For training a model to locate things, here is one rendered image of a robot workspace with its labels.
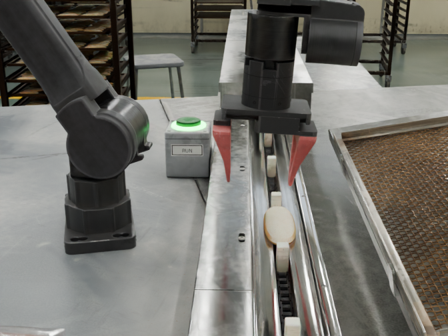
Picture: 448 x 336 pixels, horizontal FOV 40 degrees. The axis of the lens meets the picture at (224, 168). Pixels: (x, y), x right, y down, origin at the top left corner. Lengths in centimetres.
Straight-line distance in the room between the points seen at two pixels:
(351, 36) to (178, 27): 715
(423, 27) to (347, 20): 739
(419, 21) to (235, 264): 749
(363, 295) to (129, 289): 25
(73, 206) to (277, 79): 29
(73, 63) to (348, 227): 40
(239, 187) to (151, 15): 705
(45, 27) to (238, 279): 35
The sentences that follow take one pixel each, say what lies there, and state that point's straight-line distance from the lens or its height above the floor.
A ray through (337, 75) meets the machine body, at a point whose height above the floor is 82.
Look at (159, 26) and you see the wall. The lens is 784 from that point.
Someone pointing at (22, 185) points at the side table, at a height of 82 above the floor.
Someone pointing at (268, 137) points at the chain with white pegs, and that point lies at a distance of 105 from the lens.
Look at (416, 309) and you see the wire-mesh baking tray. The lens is 54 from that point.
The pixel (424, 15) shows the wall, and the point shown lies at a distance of 806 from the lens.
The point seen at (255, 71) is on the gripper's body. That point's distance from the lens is 69.
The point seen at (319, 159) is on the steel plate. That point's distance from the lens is 107.
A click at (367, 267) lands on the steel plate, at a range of 74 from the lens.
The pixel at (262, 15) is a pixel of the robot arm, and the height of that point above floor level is 110.
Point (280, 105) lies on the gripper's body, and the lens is 70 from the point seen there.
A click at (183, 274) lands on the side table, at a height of 82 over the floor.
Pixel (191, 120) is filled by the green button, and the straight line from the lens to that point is 98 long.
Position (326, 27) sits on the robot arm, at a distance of 68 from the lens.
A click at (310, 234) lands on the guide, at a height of 86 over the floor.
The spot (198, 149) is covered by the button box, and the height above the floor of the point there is 87.
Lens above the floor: 118
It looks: 21 degrees down
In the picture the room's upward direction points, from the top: straight up
